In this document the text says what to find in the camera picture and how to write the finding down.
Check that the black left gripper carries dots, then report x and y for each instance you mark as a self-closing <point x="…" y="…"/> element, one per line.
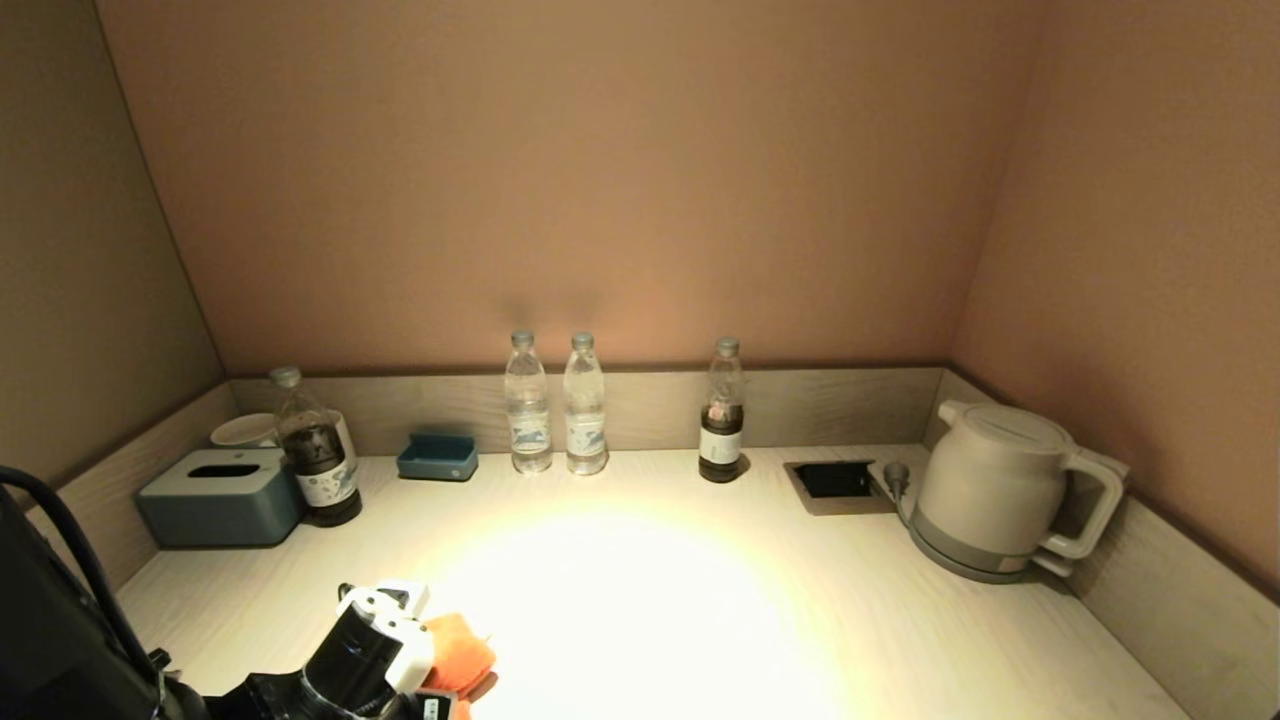
<point x="270" y="700"/>

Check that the orange microfibre cloth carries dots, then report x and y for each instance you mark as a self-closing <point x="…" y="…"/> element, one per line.
<point x="460" y="655"/>

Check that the blue tissue box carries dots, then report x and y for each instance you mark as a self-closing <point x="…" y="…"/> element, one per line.
<point x="220" y="510"/>

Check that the large dark drink bottle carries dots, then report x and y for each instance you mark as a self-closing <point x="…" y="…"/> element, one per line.
<point x="320" y="463"/>

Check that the white ceramic cup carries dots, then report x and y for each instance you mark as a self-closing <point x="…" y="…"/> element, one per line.
<point x="245" y="430"/>

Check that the small blue tray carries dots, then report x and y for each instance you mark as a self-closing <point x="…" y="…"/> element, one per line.
<point x="438" y="460"/>

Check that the clear water bottle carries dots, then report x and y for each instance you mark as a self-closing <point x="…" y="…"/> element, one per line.
<point x="585" y="418"/>
<point x="528" y="418"/>

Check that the small dark drink bottle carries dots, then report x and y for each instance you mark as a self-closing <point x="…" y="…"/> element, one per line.
<point x="722" y="438"/>

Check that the recessed black socket box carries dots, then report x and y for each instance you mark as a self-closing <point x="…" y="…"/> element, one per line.
<point x="838" y="482"/>

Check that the grey power plug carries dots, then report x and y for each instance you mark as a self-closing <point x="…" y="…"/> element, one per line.
<point x="897" y="477"/>

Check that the grey kettle base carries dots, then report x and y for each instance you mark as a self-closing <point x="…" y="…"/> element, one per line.
<point x="950" y="560"/>

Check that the white electric kettle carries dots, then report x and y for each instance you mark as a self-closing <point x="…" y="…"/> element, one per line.
<point x="990" y="480"/>

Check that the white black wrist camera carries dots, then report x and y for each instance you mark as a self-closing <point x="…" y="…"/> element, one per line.
<point x="370" y="640"/>

